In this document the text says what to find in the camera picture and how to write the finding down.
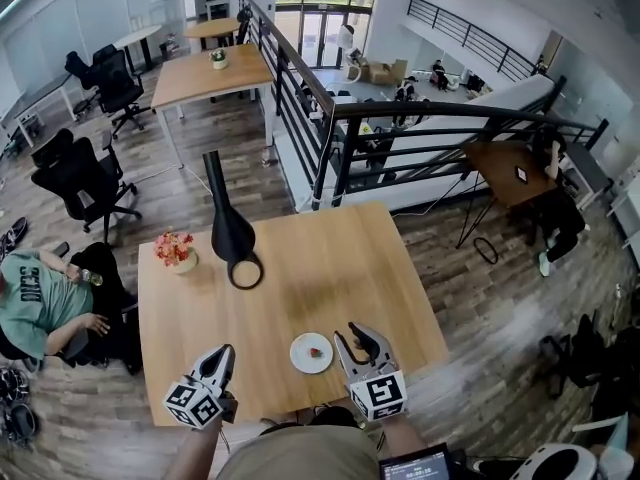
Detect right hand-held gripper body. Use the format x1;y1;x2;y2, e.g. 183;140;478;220
348;369;409;423

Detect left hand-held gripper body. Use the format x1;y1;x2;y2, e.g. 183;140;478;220
163;375;240;429

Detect small white round plate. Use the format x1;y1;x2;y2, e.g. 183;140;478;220
289;332;335;375

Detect person's right forearm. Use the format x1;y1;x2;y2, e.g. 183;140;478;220
382;412;426;464

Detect person's left forearm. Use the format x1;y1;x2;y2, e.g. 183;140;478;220
162;415;224;480

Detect black screen device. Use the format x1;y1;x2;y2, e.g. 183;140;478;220
378;442;454;480

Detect person's beige shirt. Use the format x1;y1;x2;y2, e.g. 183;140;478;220
214;425;381;480

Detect pink flowers in cream pot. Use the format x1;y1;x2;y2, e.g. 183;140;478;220
153;230;200;276

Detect tall black vase lamp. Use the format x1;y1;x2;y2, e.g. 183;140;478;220
202;150;264;290

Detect pile of tangled headset gear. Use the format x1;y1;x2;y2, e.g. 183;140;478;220
0;365;41;449

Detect white headset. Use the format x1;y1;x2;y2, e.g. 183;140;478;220
509;442;599;480

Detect black metal railing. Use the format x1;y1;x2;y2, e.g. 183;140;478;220
238;0;610;213

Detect small dark wooden table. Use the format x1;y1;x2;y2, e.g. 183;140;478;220
455;140;559;250

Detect pair of dark shoes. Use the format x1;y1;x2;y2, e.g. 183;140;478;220
0;216;29;262

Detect grey top white bench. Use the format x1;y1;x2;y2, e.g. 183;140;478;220
564;142;614;209

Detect wooden table with white legs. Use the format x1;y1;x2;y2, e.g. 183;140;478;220
150;43;275;169

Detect cardboard boxes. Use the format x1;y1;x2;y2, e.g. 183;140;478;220
359;57;409;87

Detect low wheeled cart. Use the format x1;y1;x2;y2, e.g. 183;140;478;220
9;117;41;147

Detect grey desk with white legs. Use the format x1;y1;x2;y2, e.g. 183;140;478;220
12;72;76;148

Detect black balcony railing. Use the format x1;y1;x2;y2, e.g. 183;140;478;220
407;0;541;84

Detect round wooden table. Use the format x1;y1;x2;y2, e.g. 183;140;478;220
183;17;241;52

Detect round white table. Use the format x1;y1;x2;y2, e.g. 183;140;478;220
113;24;163;74

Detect glass entrance doors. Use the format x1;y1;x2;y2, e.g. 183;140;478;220
274;0;381;69

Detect black cable loop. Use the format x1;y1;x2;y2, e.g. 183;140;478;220
473;236;500;265

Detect white floor cable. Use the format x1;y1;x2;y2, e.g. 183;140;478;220
134;165;214;194

